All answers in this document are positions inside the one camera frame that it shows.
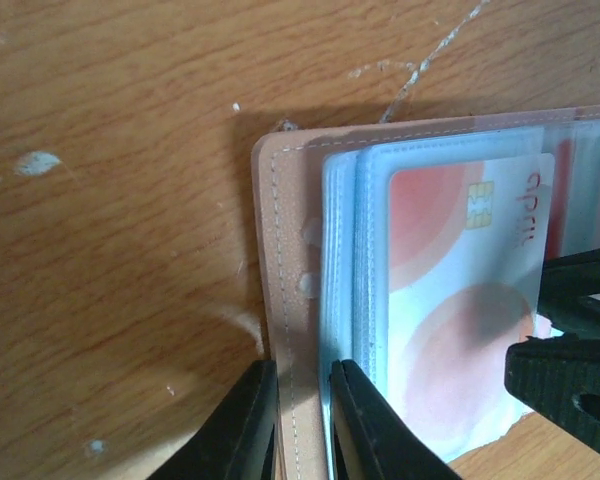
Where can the pink leather card holder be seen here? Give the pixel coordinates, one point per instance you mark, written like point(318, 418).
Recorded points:
point(322, 214)

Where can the red and white card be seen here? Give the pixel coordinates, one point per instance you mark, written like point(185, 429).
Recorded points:
point(466, 246)
point(579, 212)

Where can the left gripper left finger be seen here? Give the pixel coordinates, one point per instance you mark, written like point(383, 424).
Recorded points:
point(237, 441)

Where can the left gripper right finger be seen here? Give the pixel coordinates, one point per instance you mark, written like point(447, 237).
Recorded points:
point(369, 439)

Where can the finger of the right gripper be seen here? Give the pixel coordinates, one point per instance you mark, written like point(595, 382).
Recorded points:
point(559, 378)
point(568, 294)

